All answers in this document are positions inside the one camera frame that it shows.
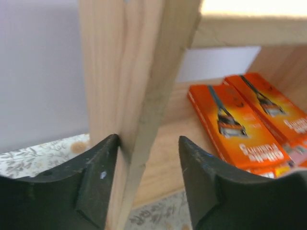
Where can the floral table mat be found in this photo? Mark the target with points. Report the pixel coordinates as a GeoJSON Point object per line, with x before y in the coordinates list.
{"type": "Point", "coordinates": [171, 213]}

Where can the wooden two-tier shelf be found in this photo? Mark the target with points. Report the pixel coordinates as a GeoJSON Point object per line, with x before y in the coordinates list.
{"type": "Point", "coordinates": [132, 51]}

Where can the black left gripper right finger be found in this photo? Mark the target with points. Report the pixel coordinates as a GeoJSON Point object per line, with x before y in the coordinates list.
{"type": "Point", "coordinates": [223, 197]}

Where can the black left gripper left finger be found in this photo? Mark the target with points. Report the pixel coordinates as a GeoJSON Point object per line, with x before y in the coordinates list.
{"type": "Point", "coordinates": [72, 196]}

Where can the orange Gillette razor box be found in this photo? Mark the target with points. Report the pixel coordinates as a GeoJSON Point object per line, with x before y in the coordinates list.
{"type": "Point", "coordinates": [286, 121]}
{"type": "Point", "coordinates": [237, 133]}

